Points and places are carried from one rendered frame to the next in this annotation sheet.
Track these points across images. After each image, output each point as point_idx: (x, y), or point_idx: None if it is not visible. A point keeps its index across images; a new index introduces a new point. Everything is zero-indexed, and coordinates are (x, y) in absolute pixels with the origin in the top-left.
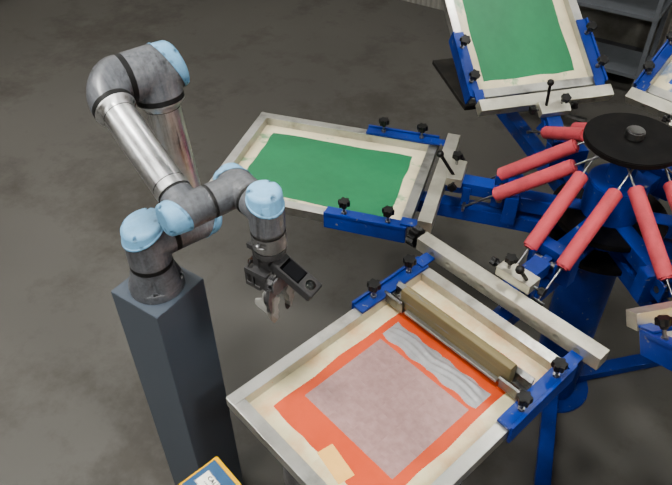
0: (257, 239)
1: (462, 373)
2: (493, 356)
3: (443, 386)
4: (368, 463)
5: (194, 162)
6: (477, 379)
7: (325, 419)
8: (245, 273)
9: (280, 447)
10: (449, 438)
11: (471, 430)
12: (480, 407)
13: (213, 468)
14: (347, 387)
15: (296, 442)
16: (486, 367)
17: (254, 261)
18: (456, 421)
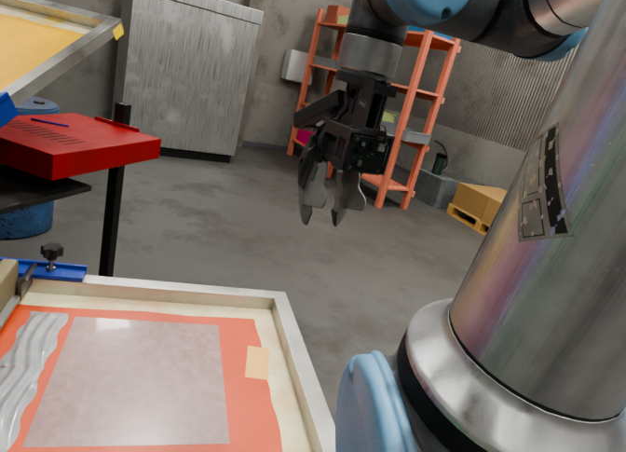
0: (396, 44)
1: (17, 339)
2: (6, 274)
3: (59, 344)
4: (225, 344)
5: (515, 174)
6: (15, 326)
7: (230, 401)
8: (389, 149)
9: (313, 386)
10: (129, 314)
11: (102, 307)
12: (61, 311)
13: None
14: (164, 415)
15: (283, 401)
16: (5, 304)
17: (379, 121)
18: (102, 318)
